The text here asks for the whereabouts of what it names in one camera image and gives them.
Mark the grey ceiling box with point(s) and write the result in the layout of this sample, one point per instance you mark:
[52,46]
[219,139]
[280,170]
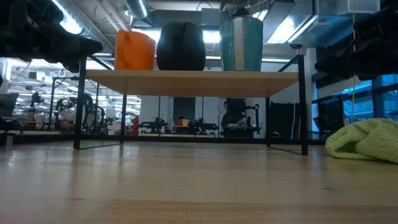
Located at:
[211,17]

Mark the person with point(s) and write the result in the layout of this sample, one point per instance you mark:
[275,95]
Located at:
[230,119]

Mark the yellow background mug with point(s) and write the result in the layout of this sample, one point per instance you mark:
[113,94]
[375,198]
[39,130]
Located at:
[185,123]

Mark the dark mug blue interior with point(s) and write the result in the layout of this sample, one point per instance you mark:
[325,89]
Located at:
[180,46]

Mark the green cloth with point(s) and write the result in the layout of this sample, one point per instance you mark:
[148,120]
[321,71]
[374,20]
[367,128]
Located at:
[367,140]

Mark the black background robot arm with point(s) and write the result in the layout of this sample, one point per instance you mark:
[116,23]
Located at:
[203,126]
[154,126]

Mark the black perforated cabinet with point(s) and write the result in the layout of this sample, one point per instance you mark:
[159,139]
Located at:
[331,115]

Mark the background robot station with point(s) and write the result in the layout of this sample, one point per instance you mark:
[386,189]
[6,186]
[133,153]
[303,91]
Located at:
[70,113]

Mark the wooden shelf black metal legs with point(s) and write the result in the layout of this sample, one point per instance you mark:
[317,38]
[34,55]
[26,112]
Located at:
[192,83]

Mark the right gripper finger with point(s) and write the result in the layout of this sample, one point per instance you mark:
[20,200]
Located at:
[354,74]
[348,60]

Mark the grey background monitor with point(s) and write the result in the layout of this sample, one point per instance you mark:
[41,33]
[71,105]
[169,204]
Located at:
[7,104]

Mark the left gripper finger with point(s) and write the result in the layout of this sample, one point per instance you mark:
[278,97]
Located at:
[71,60]
[74,43]

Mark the black background workstation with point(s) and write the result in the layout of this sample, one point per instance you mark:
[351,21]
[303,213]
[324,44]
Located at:
[245,132]

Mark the teal mug white interior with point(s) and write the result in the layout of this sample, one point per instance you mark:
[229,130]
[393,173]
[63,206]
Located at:
[248,46]

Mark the orange plastic cup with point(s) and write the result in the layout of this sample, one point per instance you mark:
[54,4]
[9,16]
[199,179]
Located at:
[133,51]

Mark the black metal table frame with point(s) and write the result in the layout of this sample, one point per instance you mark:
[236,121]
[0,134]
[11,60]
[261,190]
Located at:
[186,139]

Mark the black background panel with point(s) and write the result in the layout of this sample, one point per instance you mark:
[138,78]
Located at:
[283,119]

